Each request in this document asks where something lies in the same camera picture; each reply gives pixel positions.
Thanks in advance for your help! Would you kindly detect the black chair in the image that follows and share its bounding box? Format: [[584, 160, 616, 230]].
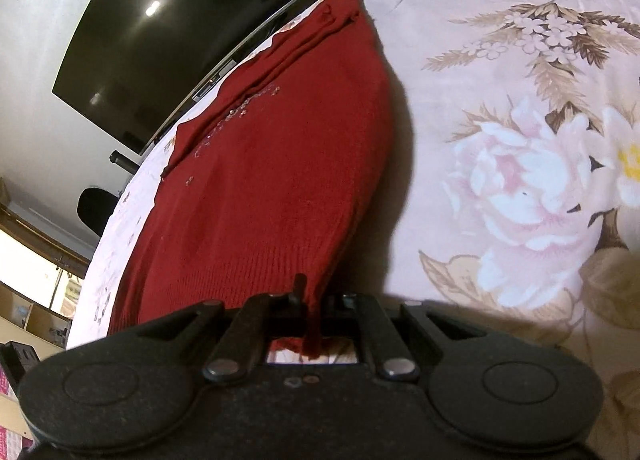
[[77, 187, 119, 241]]

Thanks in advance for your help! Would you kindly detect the red knit sweater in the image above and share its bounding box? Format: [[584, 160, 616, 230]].
[[107, 0, 394, 361]]

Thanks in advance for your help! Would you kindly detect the pink checkered cloth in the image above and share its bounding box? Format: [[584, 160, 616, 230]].
[[0, 370, 37, 460]]

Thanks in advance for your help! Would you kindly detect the floral bedsheet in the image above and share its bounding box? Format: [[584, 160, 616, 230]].
[[65, 0, 640, 460]]

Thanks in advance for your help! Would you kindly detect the wooden shelf cabinet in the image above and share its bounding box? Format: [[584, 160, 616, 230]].
[[0, 280, 76, 353]]

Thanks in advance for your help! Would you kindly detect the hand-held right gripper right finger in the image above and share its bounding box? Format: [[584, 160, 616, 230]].
[[320, 293, 494, 383]]

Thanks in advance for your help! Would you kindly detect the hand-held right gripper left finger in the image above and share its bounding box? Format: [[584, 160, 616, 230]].
[[134, 274, 307, 384]]

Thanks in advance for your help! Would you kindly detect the black flat television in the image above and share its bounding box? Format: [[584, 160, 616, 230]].
[[52, 0, 307, 157]]

